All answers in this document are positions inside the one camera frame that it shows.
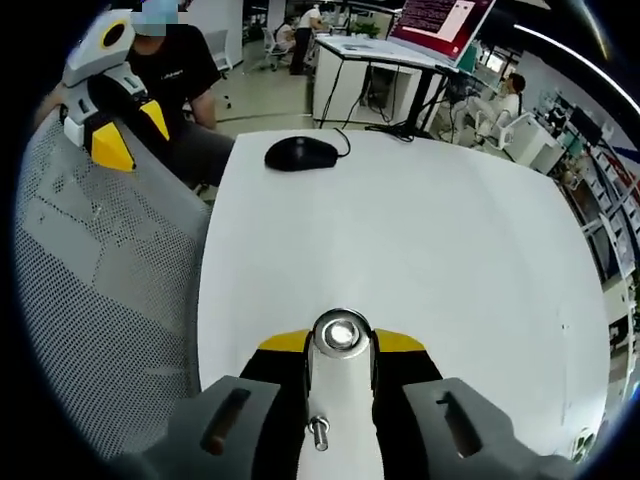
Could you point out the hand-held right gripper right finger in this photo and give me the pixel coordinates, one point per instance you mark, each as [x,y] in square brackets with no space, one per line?
[405,372]

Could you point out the monitor with red screen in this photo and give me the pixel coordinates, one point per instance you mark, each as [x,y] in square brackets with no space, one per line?
[435,22]

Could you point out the white standing desk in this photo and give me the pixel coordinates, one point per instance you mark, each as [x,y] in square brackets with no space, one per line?
[360,55]

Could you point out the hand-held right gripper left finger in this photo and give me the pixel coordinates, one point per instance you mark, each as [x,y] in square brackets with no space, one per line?
[275,375]

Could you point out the grey mesh office chair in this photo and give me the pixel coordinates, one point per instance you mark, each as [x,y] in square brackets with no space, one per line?
[100,275]

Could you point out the person's black shirt torso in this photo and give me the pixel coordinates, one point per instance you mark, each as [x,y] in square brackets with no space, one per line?
[170,65]

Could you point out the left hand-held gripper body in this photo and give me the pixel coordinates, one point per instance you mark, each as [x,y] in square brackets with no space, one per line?
[100,55]

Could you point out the shelf with white bins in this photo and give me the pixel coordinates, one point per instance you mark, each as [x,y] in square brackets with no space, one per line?
[610,200]

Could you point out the black computer mouse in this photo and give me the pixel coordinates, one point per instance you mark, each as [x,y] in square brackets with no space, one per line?
[300,154]

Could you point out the large steel washer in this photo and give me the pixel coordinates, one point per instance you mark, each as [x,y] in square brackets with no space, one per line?
[318,345]

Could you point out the white office chair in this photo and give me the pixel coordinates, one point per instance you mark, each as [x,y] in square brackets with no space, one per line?
[274,50]

